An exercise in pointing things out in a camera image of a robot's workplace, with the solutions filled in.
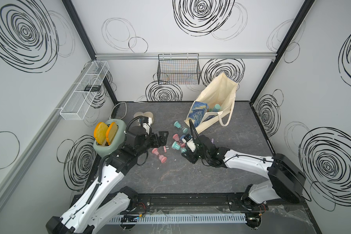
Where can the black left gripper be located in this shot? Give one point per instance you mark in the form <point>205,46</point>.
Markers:
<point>162,142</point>

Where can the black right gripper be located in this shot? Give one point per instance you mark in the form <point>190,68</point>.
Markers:
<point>189,157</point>

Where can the canvas bag with starry print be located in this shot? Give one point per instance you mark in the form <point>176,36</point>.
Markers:
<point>221,91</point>

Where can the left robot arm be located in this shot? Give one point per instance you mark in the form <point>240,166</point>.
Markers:
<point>89,214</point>

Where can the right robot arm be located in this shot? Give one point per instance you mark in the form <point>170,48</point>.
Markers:
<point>283,181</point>

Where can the pink hourglass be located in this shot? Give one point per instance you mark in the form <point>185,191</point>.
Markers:
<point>159,154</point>
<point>176,137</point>

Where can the pink hourglass left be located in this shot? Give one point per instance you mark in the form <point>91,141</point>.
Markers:
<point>159,154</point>

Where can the teal hourglass near bag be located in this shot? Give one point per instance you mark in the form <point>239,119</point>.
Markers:
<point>179,126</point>

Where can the teal hourglass front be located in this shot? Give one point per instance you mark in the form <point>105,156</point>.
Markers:
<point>216,108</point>

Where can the short jar with beige lid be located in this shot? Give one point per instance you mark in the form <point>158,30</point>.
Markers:
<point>150,117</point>

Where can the tall glass jar with rice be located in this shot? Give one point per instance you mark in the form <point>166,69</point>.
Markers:
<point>138,114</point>

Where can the yellow toast slice right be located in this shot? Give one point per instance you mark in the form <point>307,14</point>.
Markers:
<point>111,133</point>

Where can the yellow toast slice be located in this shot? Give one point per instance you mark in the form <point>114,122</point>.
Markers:
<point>111,133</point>
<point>100,133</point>

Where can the mint green toaster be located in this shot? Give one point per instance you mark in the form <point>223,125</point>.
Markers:
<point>104,150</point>

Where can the yellow toast slice left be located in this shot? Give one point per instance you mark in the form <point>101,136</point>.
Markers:
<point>100,133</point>

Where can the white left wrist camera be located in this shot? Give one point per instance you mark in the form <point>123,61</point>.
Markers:
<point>146,123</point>

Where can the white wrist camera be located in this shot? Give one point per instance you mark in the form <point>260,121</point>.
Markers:
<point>146,123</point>
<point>188,139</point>

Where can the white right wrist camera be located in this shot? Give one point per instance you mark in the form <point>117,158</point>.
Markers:
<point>188,139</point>

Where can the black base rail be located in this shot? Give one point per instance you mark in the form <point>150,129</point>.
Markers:
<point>147,202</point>

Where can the black wire basket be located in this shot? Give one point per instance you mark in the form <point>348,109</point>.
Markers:
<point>179,69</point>

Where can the white slotted cable duct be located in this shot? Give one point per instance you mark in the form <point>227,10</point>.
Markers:
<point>179,219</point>

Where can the white wire shelf basket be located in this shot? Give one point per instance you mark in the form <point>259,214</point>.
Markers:
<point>81,99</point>

